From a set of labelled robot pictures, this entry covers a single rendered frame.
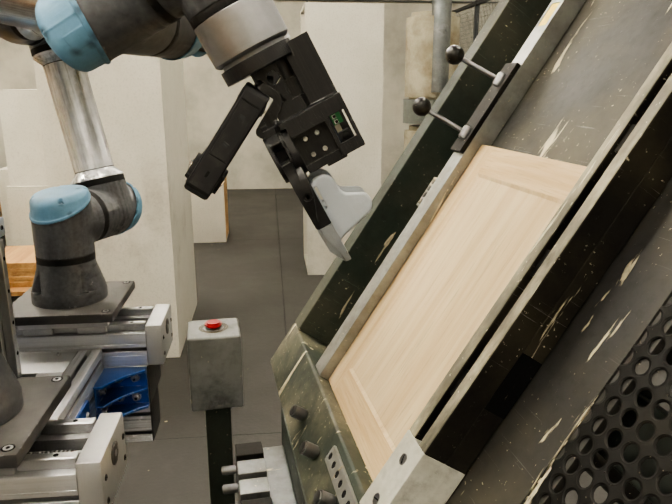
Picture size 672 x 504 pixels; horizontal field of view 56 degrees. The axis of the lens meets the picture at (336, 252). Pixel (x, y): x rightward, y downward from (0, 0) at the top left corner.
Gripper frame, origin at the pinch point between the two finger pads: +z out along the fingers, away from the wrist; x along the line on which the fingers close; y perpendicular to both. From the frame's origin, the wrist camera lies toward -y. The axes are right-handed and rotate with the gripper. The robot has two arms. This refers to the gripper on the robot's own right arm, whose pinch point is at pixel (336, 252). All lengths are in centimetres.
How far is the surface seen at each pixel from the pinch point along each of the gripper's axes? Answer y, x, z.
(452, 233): 19, 49, 21
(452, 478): -1.1, 8.4, 36.6
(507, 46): 54, 86, 1
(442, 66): 167, 593, 49
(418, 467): -4.2, 8.0, 32.4
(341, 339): -9, 58, 34
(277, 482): -33, 45, 48
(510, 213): 26.6, 36.0, 18.4
